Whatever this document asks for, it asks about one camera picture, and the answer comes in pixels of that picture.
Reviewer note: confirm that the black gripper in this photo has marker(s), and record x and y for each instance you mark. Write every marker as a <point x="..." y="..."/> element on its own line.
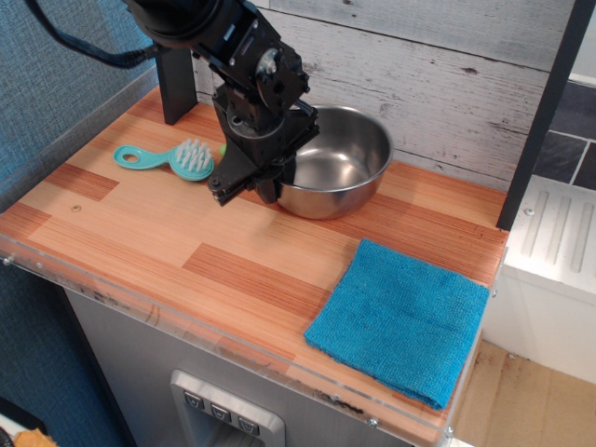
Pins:
<point x="261" y="147"/>

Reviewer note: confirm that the stainless steel bowl pan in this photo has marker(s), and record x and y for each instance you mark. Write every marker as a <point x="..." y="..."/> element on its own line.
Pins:
<point x="341" y="169"/>

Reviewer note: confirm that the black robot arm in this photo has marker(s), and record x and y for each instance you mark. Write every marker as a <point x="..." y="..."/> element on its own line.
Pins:
<point x="238" y="43"/>

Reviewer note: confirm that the blue folded cloth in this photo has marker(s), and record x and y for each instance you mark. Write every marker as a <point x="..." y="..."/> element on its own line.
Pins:
<point x="407" y="324"/>

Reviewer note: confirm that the teal scrub brush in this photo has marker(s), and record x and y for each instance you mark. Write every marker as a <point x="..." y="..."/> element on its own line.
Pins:
<point x="190" y="160"/>

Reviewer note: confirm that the clear acrylic edge guard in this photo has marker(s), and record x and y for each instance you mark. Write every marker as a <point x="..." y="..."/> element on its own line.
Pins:
<point x="186" y="321"/>

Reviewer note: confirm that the grey toy fridge cabinet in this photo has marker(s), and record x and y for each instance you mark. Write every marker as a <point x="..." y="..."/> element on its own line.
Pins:
<point x="186" y="372"/>

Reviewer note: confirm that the silver dispenser button panel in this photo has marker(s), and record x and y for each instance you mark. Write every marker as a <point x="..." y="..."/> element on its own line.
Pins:
<point x="212" y="416"/>

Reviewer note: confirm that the white toy sink drainboard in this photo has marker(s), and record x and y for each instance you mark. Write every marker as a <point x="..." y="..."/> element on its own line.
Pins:
<point x="543" y="307"/>

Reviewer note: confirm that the dark left shelf post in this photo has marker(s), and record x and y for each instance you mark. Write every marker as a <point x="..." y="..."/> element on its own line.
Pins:
<point x="177" y="84"/>

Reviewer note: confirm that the dark shelf post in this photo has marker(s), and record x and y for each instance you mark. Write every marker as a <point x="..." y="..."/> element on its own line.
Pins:
<point x="177" y="84"/>
<point x="562" y="67"/>

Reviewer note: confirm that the dark right shelf post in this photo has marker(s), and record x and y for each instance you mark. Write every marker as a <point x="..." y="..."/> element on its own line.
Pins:
<point x="562" y="67"/>

